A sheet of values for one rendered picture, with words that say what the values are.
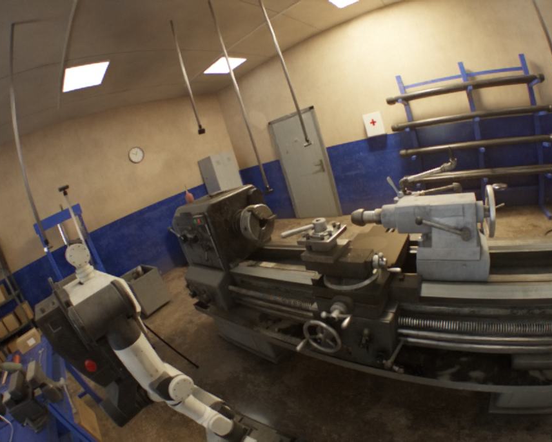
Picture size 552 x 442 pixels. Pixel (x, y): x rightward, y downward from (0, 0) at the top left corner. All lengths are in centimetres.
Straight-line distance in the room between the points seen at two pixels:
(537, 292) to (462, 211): 48
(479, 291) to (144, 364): 115
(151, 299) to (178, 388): 301
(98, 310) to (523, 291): 134
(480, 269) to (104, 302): 125
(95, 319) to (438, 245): 118
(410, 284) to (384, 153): 339
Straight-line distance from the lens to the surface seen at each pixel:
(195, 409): 82
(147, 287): 363
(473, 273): 116
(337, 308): 103
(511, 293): 115
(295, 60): 499
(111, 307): 59
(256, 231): 168
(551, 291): 120
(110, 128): 514
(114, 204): 484
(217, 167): 524
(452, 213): 112
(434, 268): 116
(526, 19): 463
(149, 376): 68
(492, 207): 110
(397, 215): 116
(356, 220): 127
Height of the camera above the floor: 152
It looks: 15 degrees down
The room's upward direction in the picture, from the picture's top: 17 degrees counter-clockwise
